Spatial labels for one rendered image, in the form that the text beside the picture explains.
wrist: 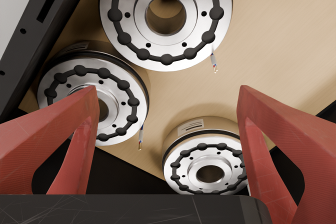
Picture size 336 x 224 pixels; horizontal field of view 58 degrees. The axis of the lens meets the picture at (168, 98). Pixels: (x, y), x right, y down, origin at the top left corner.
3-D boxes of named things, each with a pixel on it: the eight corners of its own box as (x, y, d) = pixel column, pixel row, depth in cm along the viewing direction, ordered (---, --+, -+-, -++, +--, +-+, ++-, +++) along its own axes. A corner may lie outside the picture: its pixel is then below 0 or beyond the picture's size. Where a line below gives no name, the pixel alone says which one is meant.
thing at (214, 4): (167, 88, 28) (167, 92, 27) (74, 13, 24) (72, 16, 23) (258, 10, 23) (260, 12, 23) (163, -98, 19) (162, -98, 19)
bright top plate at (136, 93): (111, 156, 33) (111, 160, 32) (21, 110, 29) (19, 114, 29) (169, 94, 28) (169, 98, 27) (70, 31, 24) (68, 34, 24)
